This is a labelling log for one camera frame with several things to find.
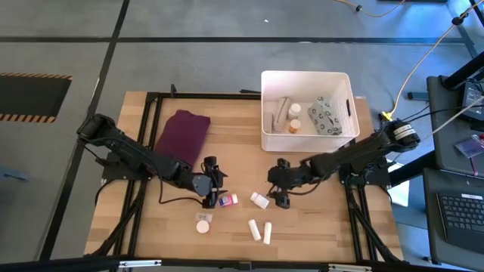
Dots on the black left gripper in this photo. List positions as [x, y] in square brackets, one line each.
[202, 184]

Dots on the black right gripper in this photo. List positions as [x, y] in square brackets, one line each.
[289, 175]

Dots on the pink and white small box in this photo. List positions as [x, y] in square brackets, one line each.
[228, 200]

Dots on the white plastic pill bottle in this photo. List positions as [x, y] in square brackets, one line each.
[260, 201]

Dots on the small clear packet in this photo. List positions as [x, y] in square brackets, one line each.
[204, 217]

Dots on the white gauze roll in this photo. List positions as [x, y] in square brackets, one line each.
[254, 229]
[267, 233]

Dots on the grey cross-print pouch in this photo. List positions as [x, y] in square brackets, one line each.
[324, 117]

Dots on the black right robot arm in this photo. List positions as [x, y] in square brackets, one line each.
[359, 153]

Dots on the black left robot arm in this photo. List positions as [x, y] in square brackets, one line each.
[125, 151]

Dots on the grey tube in bin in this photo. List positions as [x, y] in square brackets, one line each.
[281, 113]

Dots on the white perforated plastic basket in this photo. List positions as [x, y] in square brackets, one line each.
[298, 85]

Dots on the purple folded cloth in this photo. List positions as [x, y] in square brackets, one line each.
[181, 140]

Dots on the white paper sheet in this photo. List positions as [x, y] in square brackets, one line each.
[401, 192]

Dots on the black keyboard tray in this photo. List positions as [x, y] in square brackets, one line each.
[433, 226]

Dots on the black desk top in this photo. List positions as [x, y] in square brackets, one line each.
[446, 151]

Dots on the black bar silver brackets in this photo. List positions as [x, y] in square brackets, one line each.
[75, 264]

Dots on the black computer keyboard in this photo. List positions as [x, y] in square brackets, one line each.
[461, 219]

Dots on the purple card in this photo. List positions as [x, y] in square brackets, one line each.
[469, 147]

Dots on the blue floor object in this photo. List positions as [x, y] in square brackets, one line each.
[11, 174]

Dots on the black hazard-striped floor mat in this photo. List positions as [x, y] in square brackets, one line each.
[30, 96]

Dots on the black aluminium table frame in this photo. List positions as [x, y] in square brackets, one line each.
[211, 95]

